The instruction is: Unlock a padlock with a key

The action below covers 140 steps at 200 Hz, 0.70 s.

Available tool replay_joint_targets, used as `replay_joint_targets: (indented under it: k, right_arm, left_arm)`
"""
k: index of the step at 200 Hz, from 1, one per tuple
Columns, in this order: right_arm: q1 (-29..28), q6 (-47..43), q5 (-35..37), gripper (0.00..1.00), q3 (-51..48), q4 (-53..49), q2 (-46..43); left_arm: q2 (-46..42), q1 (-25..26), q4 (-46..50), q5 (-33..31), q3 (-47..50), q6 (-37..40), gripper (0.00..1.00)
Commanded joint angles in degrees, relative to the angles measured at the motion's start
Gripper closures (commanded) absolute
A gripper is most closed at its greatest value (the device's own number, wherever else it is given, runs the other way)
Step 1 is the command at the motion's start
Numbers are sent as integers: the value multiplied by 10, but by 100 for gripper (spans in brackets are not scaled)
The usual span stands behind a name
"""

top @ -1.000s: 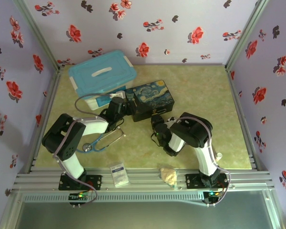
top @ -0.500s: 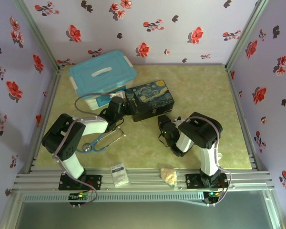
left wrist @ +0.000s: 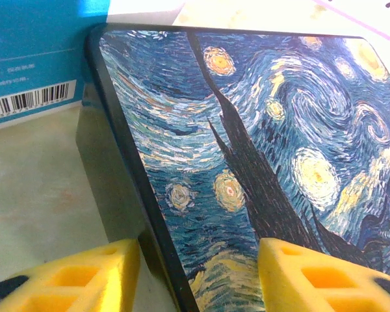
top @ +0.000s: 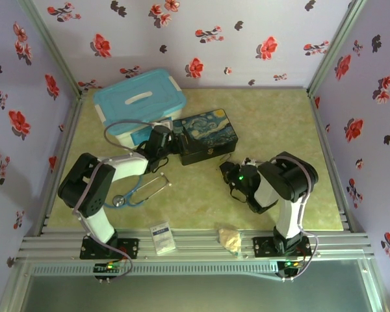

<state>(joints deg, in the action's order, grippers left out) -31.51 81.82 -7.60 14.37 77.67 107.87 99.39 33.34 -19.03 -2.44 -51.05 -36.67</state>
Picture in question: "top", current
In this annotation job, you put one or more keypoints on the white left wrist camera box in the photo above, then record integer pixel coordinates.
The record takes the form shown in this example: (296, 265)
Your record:
(163, 124)

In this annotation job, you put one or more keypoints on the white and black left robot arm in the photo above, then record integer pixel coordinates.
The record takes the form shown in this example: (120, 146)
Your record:
(84, 188)

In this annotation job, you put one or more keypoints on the aluminium frame corner post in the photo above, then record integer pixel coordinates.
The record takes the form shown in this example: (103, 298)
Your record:
(52, 48)
(334, 48)

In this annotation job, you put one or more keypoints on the aluminium side frame rail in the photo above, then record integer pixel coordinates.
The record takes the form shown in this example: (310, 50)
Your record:
(65, 136)
(325, 136)

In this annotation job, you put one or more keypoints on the blue tube stethoscope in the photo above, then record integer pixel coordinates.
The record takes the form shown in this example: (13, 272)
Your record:
(139, 191)

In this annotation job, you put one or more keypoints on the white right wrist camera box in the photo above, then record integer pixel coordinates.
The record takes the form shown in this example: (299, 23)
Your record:
(250, 161)

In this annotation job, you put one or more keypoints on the aluminium front frame rail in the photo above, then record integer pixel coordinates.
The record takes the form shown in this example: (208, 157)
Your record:
(198, 247)

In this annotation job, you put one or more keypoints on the white flat paper packet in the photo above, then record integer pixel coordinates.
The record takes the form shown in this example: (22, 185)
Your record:
(162, 239)

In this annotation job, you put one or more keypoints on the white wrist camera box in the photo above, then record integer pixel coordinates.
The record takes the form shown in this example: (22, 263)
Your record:
(163, 124)
(250, 161)

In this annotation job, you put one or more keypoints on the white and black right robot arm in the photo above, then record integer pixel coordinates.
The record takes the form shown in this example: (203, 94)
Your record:
(292, 182)

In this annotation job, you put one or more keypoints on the blue lidded plastic storage box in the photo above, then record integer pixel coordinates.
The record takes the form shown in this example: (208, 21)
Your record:
(139, 97)

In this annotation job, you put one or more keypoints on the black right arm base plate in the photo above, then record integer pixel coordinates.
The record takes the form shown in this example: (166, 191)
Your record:
(263, 247)

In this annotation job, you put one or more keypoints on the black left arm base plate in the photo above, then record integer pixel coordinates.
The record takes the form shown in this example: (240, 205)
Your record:
(130, 248)

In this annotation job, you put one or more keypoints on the starry night print tin box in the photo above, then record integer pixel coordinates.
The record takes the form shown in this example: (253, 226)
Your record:
(208, 133)

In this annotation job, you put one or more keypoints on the small brass padlock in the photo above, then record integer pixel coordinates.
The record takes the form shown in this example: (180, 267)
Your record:
(223, 158)

